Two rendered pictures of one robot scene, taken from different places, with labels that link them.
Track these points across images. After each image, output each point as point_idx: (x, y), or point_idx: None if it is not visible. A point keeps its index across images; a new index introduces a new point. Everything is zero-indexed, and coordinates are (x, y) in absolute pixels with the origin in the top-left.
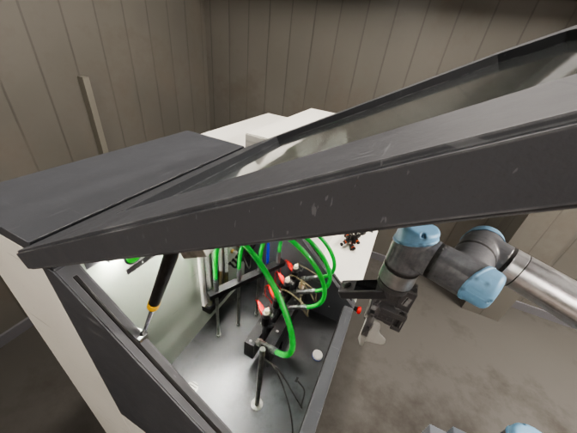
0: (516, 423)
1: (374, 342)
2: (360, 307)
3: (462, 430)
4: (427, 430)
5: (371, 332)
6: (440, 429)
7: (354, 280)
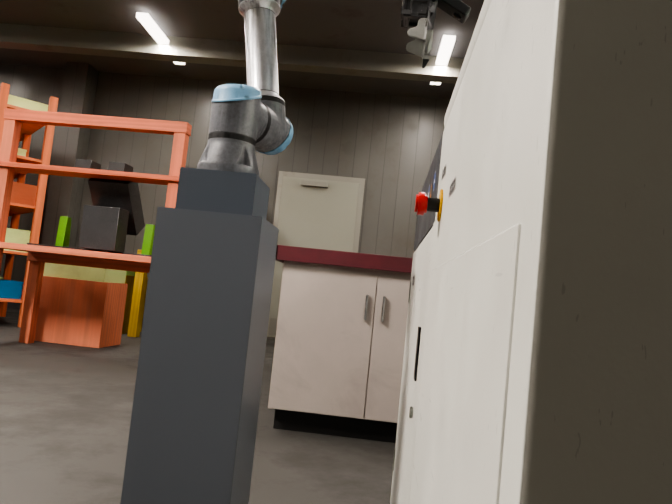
0: (249, 86)
1: (414, 52)
2: (421, 192)
3: (244, 173)
4: (262, 227)
5: (421, 44)
6: (246, 215)
7: (459, 0)
